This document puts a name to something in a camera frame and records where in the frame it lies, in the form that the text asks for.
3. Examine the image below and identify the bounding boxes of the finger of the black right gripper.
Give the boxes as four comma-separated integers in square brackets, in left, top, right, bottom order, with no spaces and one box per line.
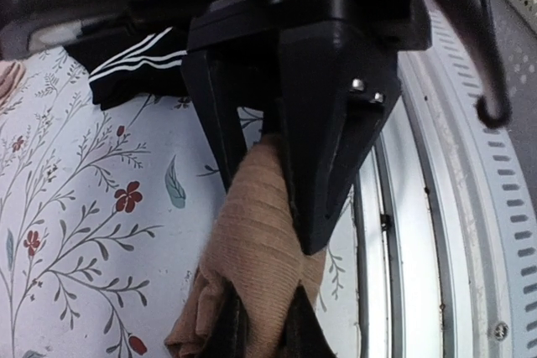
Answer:
[181,50,277,189]
[279,24,401,255]

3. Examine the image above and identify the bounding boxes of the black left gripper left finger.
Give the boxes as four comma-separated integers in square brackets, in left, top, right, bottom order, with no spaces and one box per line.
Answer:
[209,286,248,358]

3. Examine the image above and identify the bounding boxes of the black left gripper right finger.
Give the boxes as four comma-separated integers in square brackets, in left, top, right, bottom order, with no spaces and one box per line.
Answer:
[280,285,336,358]

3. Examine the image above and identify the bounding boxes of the brown ribbed sock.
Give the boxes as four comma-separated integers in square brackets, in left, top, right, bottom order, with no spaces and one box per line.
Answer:
[165,134,326,357]

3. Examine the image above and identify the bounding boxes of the black sock white stripes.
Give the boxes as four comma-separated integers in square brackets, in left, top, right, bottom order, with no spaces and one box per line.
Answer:
[65,27,188,111]

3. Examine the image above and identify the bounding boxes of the floral patterned table mat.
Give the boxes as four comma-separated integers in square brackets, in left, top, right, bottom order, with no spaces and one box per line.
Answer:
[0,47,362,358]

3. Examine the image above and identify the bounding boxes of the cream brown striped sock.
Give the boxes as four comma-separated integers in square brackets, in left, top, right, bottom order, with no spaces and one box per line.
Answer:
[0,61,26,102]

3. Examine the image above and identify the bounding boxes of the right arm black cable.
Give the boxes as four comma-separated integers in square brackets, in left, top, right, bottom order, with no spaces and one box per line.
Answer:
[431,0,513,128]

